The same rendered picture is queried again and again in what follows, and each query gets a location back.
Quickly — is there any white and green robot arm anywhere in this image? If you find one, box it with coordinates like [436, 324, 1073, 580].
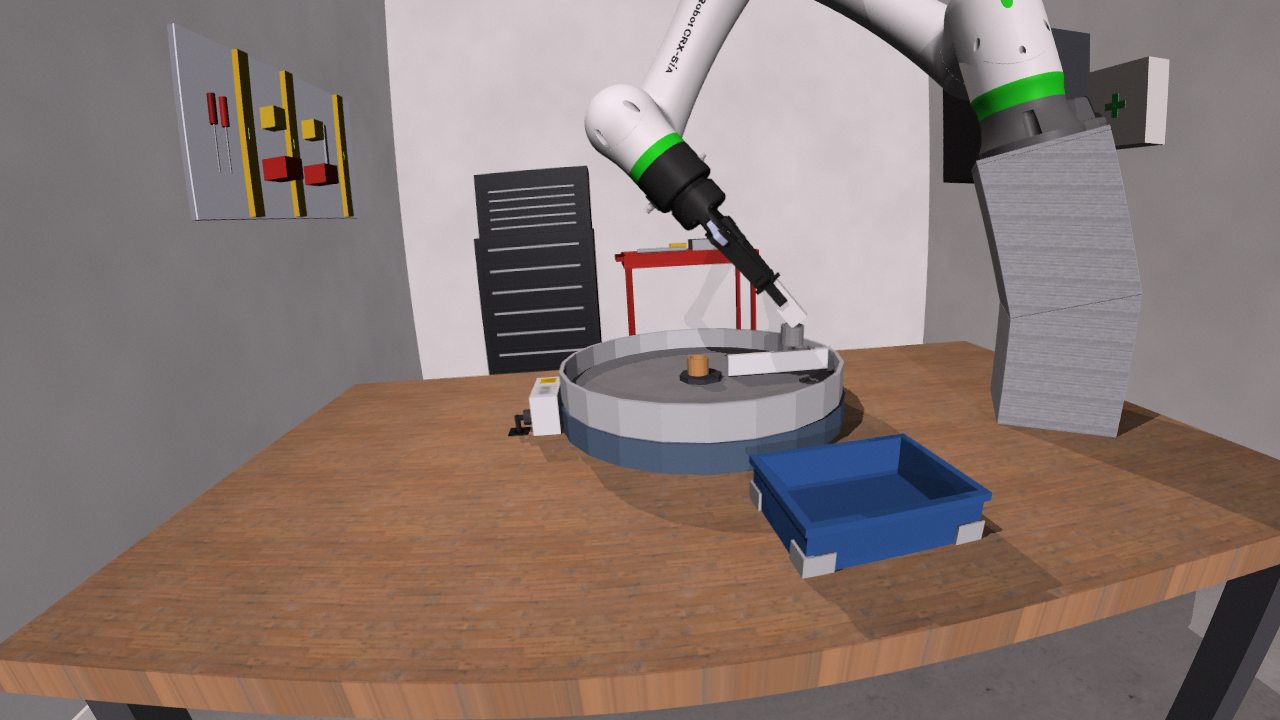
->
[585, 0, 1107, 214]

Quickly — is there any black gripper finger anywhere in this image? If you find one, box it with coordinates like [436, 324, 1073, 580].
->
[728, 215, 805, 313]
[705, 215, 806, 328]

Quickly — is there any blue open-top crate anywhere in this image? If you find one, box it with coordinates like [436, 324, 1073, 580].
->
[749, 433, 992, 579]

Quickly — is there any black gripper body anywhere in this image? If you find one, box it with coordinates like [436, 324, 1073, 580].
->
[672, 178, 739, 240]

